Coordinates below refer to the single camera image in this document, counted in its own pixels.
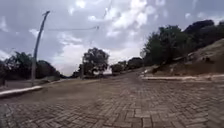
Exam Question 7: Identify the broad round-crowned tree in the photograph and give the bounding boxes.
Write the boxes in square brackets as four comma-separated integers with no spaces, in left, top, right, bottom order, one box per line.
[79,47,110,78]

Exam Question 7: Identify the grey brick paved road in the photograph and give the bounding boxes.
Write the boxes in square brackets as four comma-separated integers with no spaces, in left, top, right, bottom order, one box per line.
[0,72,224,128]

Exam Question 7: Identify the pale concrete kerb strip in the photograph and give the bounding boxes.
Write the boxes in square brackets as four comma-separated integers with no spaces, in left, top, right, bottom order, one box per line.
[139,74,224,83]

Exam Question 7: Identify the group of tall dark trees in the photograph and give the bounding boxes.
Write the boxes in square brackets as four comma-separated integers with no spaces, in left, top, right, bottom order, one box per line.
[109,19,224,74]

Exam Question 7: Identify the tall grey utility pole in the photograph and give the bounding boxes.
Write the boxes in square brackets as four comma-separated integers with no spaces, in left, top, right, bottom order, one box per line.
[30,10,51,84]

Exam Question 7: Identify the clump of dark trees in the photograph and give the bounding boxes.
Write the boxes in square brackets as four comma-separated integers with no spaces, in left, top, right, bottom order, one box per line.
[0,51,63,81]

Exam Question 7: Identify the dirt and grass verge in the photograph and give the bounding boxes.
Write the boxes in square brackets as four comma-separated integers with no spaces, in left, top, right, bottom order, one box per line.
[0,78,68,92]

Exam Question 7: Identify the bare earth embankment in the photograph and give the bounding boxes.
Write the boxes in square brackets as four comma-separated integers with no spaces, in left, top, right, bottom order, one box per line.
[146,38,224,77]

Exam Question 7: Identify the pale concrete kerb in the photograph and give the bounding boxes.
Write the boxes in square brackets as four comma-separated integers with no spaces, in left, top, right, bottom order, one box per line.
[0,84,44,98]

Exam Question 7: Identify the overhead wires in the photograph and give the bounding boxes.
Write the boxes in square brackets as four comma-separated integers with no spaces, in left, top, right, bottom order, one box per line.
[46,0,114,34]

